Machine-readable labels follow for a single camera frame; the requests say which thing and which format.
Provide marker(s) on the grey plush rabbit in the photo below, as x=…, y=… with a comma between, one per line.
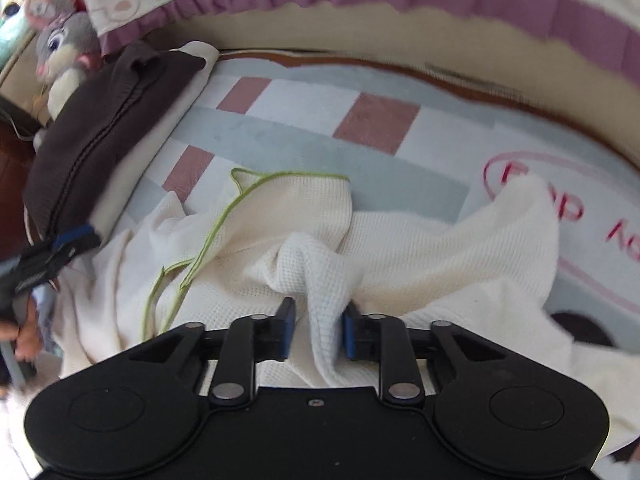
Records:
x=65, y=45

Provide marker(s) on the beige padded bed frame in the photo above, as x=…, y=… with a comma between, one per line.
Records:
x=350, y=30

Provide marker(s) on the green plush toy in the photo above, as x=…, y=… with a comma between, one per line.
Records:
x=10, y=27

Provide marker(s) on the person's left hand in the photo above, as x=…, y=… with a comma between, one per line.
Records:
x=24, y=332

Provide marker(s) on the brown folded garment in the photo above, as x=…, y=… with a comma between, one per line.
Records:
x=100, y=120

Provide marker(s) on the cream folded garment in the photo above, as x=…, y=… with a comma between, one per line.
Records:
x=150, y=140

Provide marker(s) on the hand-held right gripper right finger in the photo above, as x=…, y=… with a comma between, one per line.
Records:
x=350, y=332

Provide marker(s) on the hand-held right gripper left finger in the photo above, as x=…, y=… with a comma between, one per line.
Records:
x=286, y=327

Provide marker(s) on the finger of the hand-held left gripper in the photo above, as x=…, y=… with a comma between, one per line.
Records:
x=72, y=241

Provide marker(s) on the cream waffle top green trim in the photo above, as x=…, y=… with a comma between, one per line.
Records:
x=400, y=260

